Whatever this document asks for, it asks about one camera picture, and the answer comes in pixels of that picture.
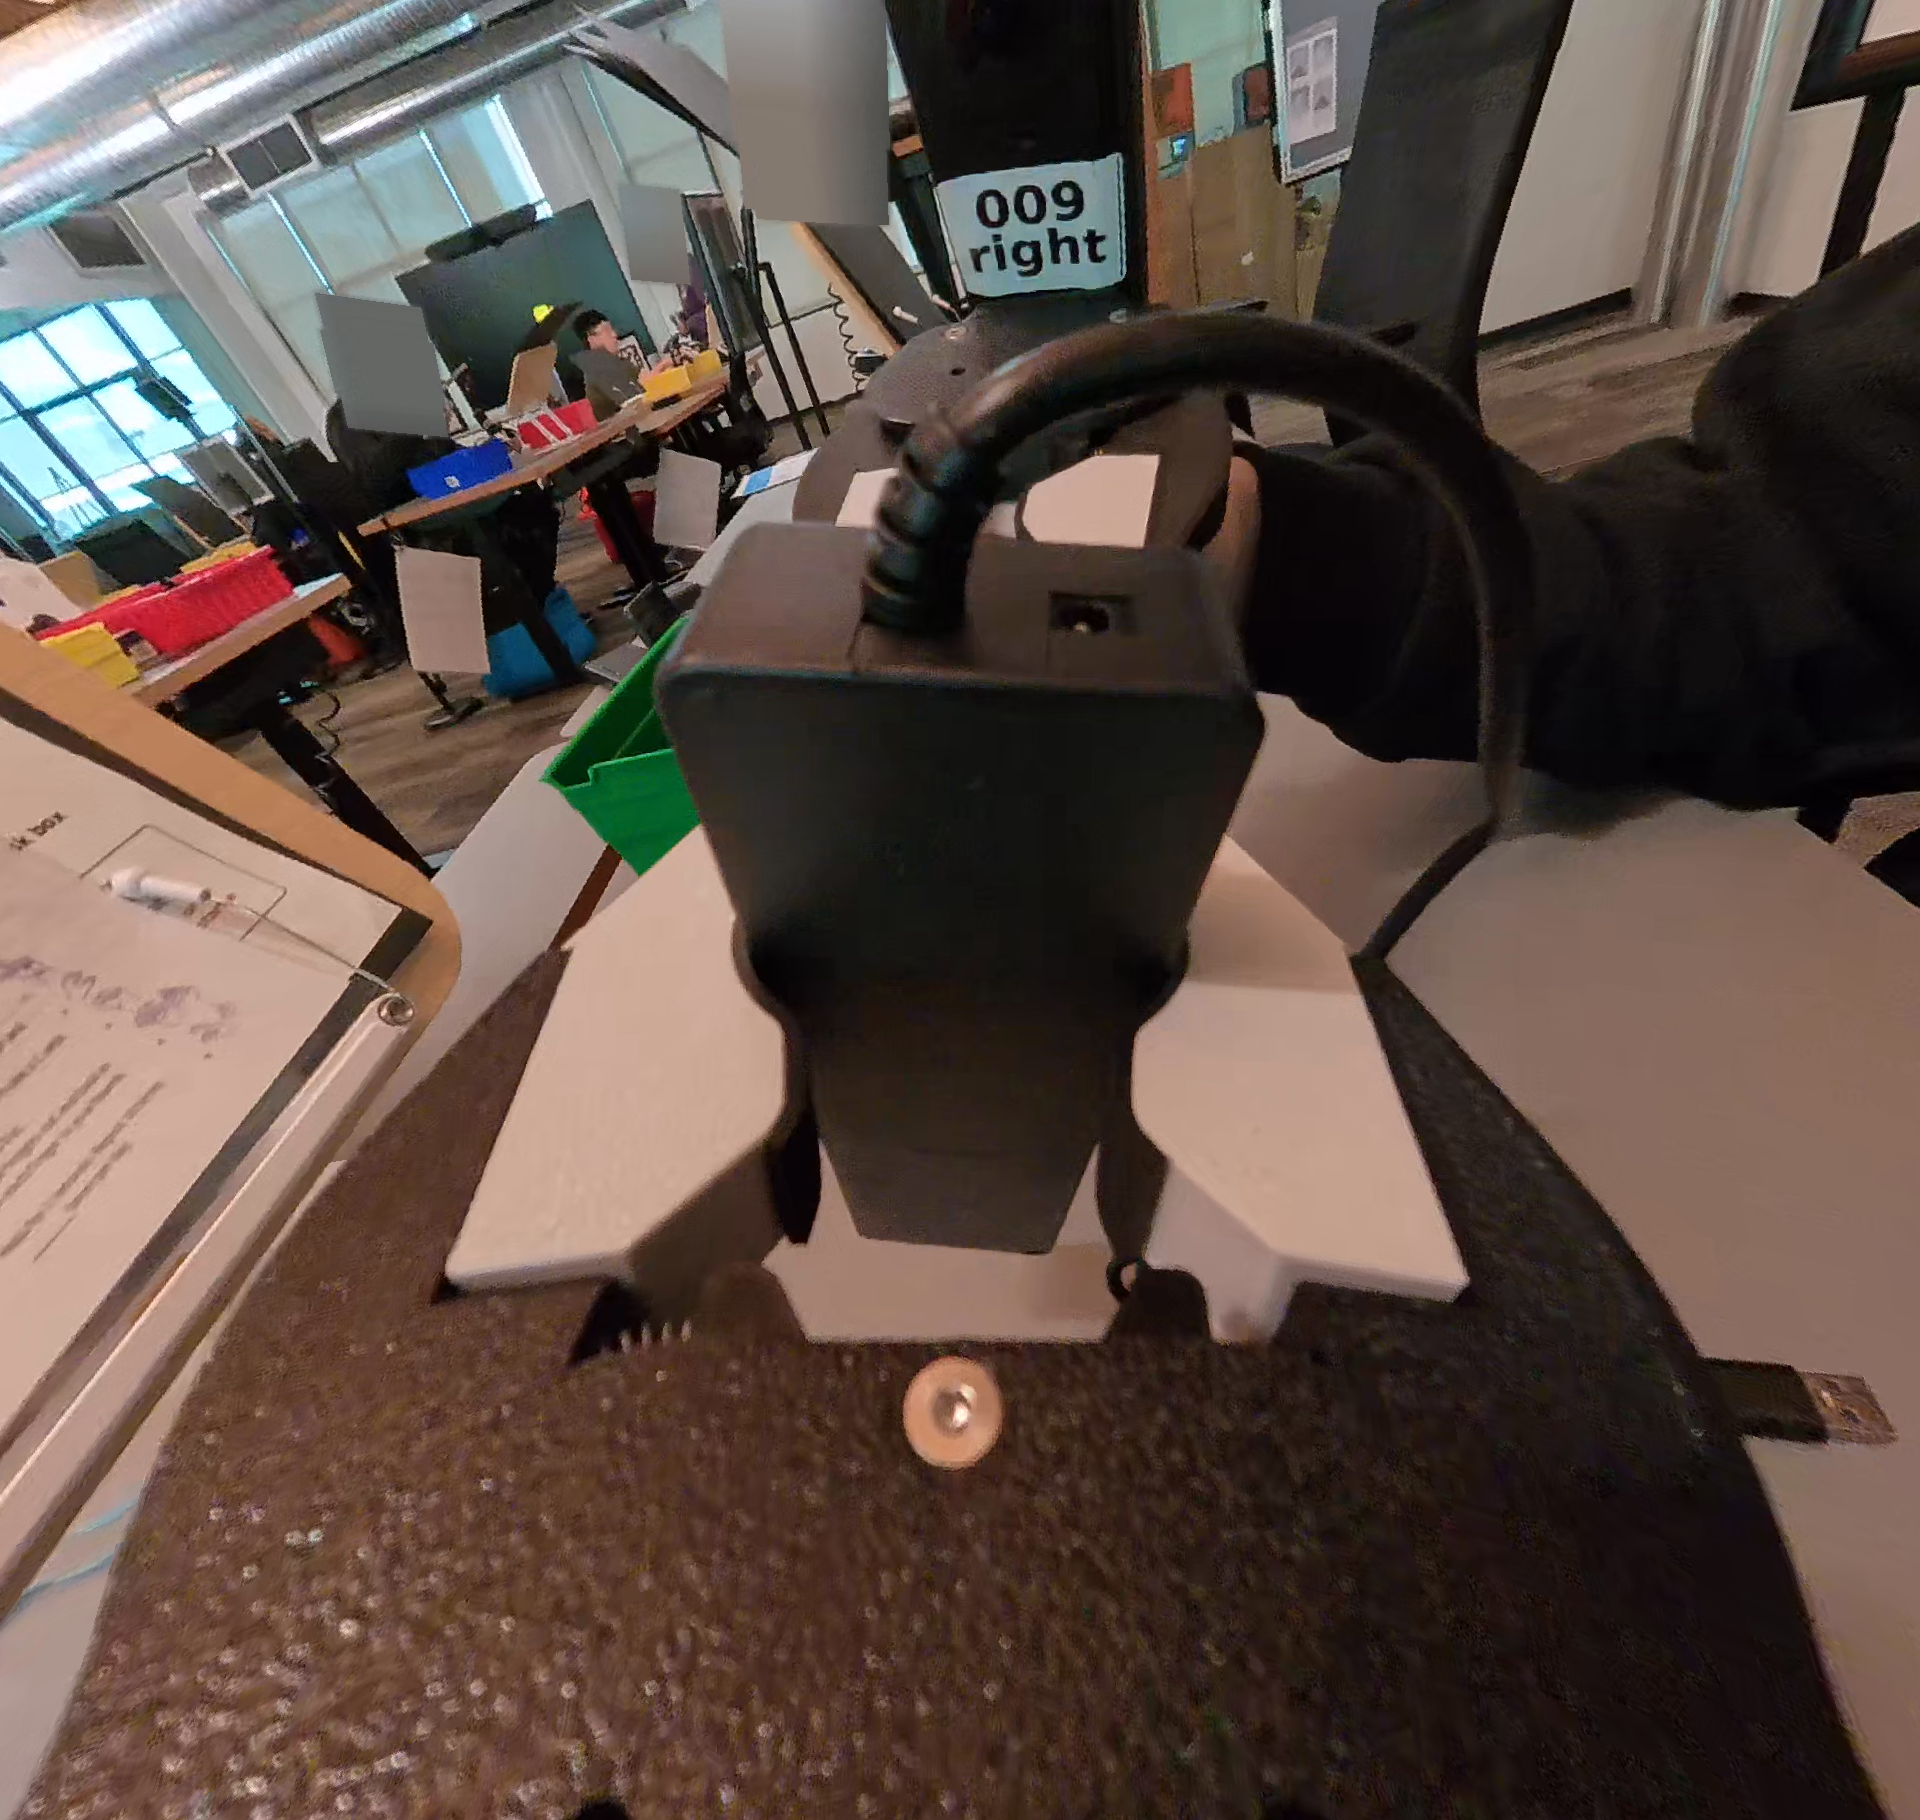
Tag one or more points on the person's right forearm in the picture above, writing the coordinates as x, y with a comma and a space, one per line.
1576, 620

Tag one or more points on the person's right hand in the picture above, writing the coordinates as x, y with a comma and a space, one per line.
1233, 531

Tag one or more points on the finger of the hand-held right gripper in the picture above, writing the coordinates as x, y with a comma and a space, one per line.
1095, 501
877, 501

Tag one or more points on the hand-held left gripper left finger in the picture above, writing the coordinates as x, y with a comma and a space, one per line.
631, 1085

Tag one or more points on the white card sign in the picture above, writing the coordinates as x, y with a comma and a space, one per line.
688, 501
443, 613

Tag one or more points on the large black display screen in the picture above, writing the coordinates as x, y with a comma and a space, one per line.
509, 283

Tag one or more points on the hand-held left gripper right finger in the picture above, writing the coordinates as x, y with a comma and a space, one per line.
1290, 1115

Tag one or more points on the green plastic bin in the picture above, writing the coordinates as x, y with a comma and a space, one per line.
631, 785

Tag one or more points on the black office chair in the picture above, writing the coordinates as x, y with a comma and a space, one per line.
1440, 170

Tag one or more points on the yellow plastic bin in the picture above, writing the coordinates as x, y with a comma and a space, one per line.
683, 376
90, 654

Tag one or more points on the red plastic bin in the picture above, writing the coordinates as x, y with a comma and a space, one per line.
209, 602
558, 426

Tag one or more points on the grey notice board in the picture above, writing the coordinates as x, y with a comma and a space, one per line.
1327, 34

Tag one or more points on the small blue plastic bin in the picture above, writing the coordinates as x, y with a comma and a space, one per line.
458, 470

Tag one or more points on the black multi-port usb hub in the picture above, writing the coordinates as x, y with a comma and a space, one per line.
959, 801

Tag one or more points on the framed sign on easel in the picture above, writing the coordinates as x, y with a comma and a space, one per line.
1860, 6

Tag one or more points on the wooden instruction board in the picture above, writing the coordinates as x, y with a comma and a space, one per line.
150, 1026

